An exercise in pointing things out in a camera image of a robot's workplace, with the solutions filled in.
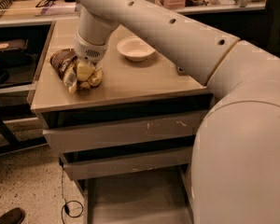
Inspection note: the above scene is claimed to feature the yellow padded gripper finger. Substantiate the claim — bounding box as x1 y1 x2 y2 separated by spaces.
88 63 103 87
77 61 95 81

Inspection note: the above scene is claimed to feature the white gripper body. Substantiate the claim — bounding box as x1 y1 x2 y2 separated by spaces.
74 33 108 63

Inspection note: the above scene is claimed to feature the brown chip bag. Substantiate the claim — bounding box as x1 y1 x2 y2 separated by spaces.
49 49 96 94

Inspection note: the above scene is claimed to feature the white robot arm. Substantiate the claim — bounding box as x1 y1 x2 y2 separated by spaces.
75 0 280 224

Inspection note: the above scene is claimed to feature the top grey drawer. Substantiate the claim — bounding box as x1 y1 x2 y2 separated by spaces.
43 110 207 154

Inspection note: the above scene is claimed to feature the grey drawer cabinet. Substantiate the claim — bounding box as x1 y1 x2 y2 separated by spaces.
31 27 212 218

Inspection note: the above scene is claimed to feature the middle grey drawer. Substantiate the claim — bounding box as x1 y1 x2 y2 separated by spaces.
63 146 192 180

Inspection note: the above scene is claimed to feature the bottom open grey drawer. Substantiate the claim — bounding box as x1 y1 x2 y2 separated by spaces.
84 167 193 224

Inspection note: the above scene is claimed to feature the white paper bowl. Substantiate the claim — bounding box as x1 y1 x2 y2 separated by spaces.
117 36 155 62

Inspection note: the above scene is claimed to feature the crushed silver soda can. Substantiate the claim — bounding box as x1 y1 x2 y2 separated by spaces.
176 66 187 76

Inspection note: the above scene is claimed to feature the black desk frame leg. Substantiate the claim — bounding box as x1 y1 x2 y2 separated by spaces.
0 104 47 155

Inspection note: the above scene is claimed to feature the black floor cable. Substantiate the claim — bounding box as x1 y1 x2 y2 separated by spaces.
59 159 85 224

